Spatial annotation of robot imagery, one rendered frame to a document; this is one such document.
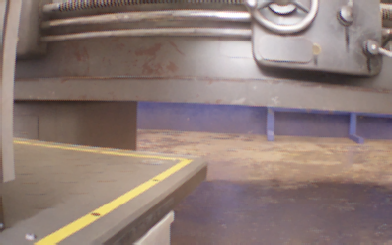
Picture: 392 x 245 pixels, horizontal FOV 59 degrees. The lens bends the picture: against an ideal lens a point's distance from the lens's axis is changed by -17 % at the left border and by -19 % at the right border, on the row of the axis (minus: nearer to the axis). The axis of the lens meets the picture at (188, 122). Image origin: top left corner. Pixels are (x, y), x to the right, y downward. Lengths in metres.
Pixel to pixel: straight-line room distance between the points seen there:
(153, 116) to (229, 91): 3.58
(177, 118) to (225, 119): 0.53
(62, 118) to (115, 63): 0.25
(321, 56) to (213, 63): 0.36
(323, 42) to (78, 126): 0.78
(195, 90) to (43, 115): 0.54
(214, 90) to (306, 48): 0.27
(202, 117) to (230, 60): 3.29
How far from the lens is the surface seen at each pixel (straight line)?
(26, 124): 1.39
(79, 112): 1.28
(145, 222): 0.38
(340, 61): 1.08
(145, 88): 1.09
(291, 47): 1.05
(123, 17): 1.23
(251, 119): 4.46
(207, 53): 1.24
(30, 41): 1.32
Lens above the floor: 0.43
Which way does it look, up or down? 4 degrees down
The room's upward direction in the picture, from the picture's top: 2 degrees clockwise
